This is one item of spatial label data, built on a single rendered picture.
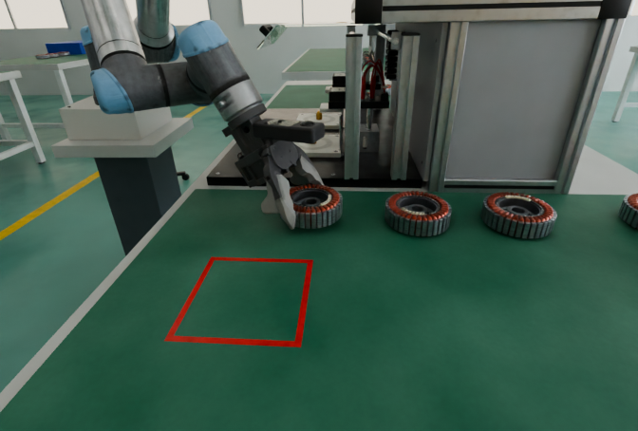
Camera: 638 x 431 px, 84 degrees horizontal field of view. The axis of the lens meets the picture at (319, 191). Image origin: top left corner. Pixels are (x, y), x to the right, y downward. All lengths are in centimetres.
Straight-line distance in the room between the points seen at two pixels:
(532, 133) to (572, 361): 45
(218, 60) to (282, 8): 509
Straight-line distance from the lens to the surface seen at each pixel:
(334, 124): 111
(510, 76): 76
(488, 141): 78
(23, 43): 754
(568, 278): 61
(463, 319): 49
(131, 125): 125
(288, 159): 61
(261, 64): 580
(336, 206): 60
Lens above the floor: 108
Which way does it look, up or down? 26 degrees down
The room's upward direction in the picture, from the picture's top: 1 degrees counter-clockwise
